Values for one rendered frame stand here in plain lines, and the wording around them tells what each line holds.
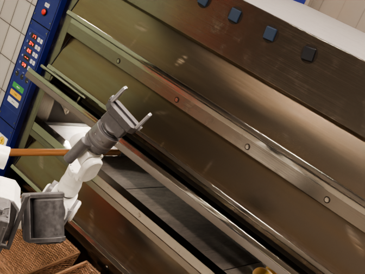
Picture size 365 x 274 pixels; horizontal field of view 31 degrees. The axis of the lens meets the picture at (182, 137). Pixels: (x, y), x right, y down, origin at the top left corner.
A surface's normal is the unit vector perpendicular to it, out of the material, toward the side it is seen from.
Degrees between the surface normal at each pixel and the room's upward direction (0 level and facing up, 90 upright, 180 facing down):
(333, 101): 90
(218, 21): 90
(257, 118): 70
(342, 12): 90
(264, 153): 90
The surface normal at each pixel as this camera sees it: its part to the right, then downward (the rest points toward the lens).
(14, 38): -0.62, -0.02
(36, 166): -0.45, -0.32
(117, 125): -0.35, 0.28
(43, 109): 0.68, 0.48
